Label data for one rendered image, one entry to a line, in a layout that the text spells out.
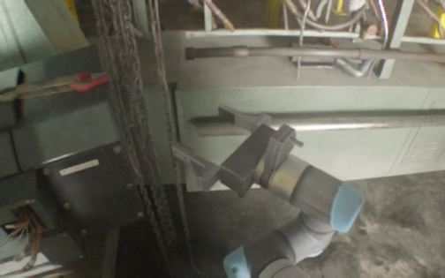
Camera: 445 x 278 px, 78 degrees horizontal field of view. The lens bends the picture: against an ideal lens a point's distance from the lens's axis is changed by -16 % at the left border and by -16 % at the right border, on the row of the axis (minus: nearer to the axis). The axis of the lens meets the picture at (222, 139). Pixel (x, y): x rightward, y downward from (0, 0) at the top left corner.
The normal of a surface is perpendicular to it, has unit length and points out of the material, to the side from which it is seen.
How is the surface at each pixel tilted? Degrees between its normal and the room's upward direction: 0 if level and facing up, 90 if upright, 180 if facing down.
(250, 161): 0
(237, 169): 0
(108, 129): 45
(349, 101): 90
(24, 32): 90
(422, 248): 0
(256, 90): 90
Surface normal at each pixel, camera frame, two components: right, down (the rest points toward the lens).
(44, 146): 0.29, -0.04
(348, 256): 0.00, -0.71
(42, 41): 0.07, 0.70
